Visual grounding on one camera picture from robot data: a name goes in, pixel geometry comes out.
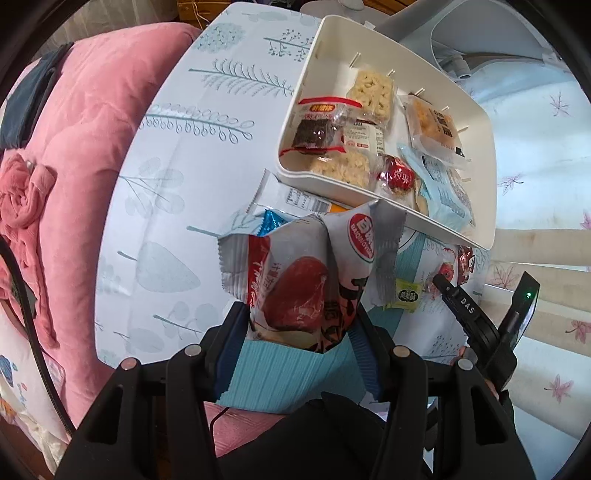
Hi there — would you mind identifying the blue foil candy packet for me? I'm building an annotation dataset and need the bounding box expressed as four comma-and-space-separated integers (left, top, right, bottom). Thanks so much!
256, 209, 290, 237

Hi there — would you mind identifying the small white red snack packet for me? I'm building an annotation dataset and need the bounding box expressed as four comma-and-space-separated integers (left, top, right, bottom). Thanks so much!
344, 121, 384, 156

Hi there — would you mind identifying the grey office chair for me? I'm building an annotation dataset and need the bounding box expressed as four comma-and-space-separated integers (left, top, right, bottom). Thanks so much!
300, 0, 567, 79

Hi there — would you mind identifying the rice cracker pack small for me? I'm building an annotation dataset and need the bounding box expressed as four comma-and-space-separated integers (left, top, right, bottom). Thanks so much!
308, 151, 370, 188

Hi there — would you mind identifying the large clear blue snack bag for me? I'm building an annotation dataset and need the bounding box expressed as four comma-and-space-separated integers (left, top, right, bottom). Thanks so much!
398, 144, 476, 232

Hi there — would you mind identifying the rice cracker pack large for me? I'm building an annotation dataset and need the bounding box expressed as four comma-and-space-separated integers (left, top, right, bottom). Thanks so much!
346, 70, 396, 126

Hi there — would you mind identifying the dark seaweed snack pack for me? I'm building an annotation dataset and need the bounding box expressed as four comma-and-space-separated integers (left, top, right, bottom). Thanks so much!
280, 96, 363, 156

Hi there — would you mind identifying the patterned tablecloth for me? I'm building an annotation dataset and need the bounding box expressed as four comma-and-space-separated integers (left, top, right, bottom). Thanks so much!
94, 2, 491, 416

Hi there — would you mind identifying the floral curtain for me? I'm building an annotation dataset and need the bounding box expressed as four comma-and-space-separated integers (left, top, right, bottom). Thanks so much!
463, 62, 590, 437

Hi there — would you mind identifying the red date snack bag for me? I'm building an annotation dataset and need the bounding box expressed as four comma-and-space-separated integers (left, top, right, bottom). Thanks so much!
217, 200, 407, 353

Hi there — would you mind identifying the brown chocolate bar wrapper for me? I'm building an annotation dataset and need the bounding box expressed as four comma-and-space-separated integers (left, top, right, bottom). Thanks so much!
457, 245, 475, 285

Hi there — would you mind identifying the orange snack packet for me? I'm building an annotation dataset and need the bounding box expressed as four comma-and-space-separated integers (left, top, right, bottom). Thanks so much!
246, 170, 348, 218

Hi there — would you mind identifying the dark blue folded cloth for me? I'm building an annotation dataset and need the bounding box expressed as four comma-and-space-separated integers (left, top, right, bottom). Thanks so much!
1, 42, 73, 150

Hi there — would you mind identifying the green pineapple cake packet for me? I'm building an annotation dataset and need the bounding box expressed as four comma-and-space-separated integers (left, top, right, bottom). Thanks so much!
385, 278, 423, 313

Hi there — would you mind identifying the red rice snack packet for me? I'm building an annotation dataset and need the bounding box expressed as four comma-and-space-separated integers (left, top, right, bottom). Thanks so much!
377, 155, 416, 196

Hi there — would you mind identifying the person right hand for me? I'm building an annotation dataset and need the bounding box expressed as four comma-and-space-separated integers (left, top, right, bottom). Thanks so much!
455, 346, 499, 399

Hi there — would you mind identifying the white plastic storage tray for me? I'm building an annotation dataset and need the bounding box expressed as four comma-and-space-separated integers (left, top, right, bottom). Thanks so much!
275, 14, 498, 251

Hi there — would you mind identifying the yellow fried cake bag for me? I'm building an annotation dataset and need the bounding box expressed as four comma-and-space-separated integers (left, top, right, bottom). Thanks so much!
402, 95, 468, 169

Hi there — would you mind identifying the black cable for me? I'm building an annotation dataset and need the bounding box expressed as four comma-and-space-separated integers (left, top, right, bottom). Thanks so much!
0, 234, 77, 437

